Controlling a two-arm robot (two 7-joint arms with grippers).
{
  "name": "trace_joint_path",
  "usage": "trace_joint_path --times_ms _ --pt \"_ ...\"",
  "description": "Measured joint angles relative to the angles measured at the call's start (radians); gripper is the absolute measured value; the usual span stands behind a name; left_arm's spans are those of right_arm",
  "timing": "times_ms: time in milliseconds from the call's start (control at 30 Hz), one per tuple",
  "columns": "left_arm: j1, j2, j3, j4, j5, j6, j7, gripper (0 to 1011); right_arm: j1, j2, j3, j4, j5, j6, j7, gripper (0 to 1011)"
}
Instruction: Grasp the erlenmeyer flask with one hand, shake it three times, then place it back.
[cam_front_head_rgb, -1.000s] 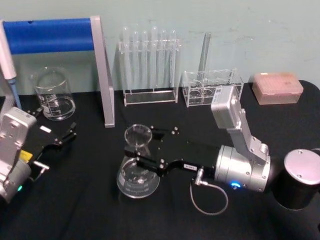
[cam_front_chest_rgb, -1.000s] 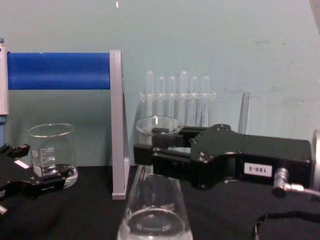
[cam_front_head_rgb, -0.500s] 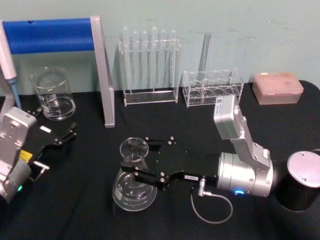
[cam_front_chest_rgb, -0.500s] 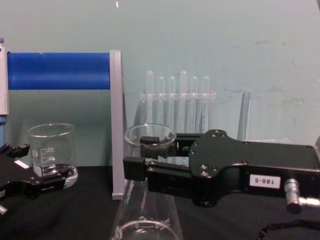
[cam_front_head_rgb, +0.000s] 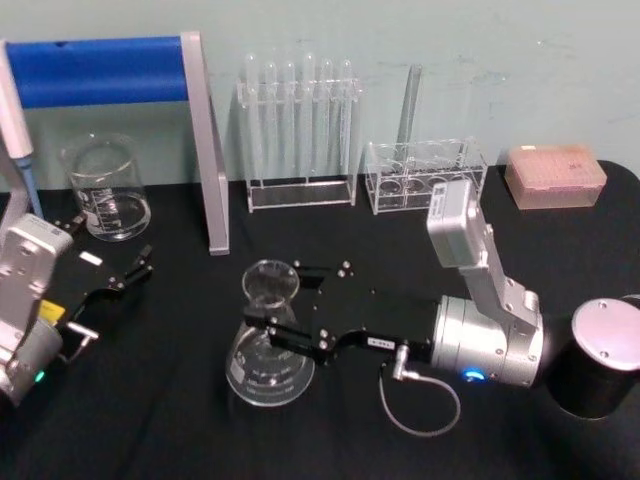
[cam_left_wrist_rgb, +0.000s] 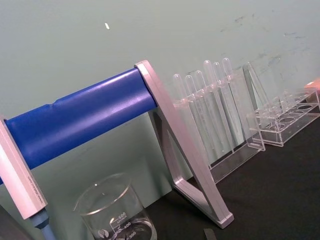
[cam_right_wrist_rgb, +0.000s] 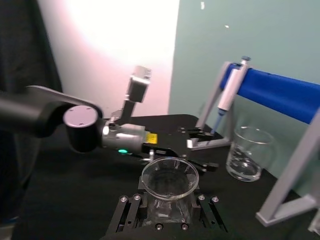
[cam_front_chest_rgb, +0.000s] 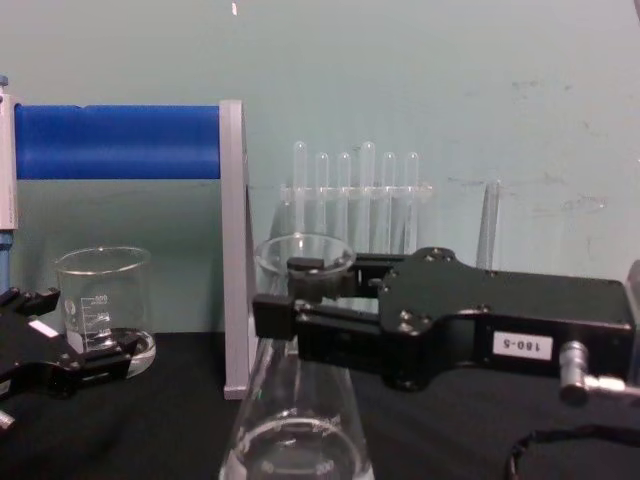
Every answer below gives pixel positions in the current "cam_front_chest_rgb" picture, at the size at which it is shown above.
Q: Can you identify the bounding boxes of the tall clear test tube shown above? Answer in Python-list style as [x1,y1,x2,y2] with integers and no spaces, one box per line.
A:
[360,140,377,254]
[291,140,308,236]

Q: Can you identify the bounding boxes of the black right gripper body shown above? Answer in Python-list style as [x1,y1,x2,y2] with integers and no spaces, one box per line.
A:
[377,246,633,392]

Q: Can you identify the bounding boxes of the white and blue pipette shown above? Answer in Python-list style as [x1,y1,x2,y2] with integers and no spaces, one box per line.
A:
[0,73,22,297]

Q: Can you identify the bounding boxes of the grey stand post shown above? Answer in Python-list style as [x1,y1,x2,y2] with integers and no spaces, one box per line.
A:
[218,99,251,402]

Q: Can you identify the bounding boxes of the clear glass conical flask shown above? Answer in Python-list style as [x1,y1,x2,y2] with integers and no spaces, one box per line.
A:
[217,233,377,480]

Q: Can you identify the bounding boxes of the blue stand bar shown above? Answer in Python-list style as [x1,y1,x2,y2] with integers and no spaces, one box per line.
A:
[13,103,222,181]

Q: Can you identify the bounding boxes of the clear glass beaker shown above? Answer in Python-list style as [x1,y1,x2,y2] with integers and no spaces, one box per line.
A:
[54,245,157,379]

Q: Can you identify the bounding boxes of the thin dark cable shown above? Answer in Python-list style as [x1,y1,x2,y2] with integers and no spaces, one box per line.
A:
[503,423,640,480]

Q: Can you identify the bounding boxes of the short clear test tube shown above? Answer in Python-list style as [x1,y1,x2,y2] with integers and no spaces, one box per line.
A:
[403,151,420,253]
[314,151,330,236]
[336,151,352,242]
[381,151,398,254]

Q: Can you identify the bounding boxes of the thin clear glass tube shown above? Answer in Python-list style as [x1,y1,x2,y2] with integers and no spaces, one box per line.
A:
[475,180,502,270]

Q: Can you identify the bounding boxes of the clear acrylic tube rack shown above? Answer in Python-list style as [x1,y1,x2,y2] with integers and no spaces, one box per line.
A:
[279,183,434,202]

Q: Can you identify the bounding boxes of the black table cloth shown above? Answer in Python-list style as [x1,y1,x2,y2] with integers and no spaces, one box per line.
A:
[0,327,640,480]

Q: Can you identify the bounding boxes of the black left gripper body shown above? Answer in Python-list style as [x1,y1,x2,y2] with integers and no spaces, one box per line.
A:
[0,292,87,401]

